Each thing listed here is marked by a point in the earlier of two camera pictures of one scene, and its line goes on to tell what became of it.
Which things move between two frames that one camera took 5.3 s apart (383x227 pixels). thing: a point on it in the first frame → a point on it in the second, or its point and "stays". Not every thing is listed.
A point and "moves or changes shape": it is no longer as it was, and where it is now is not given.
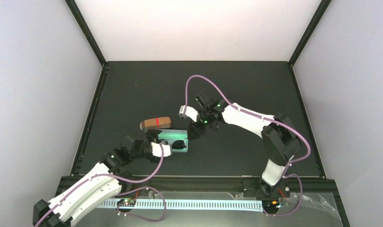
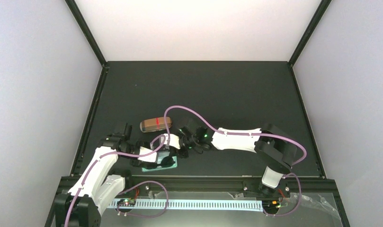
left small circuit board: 127,202 stays
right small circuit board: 272,204 stays
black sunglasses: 178,144 moves or changes shape
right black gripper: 196,127 → 183,143
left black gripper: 155,137 → 138,164
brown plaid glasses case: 156,123 stays
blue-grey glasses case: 171,135 moves or changes shape
